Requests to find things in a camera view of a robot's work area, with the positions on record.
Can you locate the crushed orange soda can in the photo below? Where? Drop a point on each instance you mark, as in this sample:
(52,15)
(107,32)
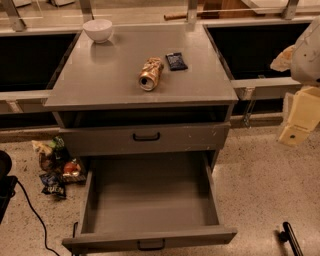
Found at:
(150,73)

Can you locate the grey middle drawer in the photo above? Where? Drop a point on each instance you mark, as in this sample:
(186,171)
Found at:
(145,139)

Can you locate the dark blue snack packet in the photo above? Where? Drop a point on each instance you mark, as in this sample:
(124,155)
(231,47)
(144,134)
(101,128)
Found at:
(176,62)

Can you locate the blue chip bag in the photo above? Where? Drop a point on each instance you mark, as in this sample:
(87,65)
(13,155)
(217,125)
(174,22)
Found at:
(53,185)

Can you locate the open grey bottom drawer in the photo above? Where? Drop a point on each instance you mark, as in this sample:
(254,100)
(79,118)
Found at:
(149,202)

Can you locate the black stand foot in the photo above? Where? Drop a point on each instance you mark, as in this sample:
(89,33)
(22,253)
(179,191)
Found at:
(288,235)

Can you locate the grey drawer cabinet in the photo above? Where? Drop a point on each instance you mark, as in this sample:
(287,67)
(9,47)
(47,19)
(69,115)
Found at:
(98,87)

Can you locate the white ceramic bowl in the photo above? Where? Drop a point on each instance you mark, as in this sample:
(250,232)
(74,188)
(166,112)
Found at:
(99,30)

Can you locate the black device at left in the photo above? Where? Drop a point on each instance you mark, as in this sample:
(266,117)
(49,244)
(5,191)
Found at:
(7,183)

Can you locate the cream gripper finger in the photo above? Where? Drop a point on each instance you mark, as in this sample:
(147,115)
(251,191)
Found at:
(301,115)
(283,61)

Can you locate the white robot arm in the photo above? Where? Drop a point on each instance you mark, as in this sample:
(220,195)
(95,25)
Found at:
(303,61)

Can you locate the pile of snack bags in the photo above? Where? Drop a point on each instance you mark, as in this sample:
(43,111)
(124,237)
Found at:
(54,157)

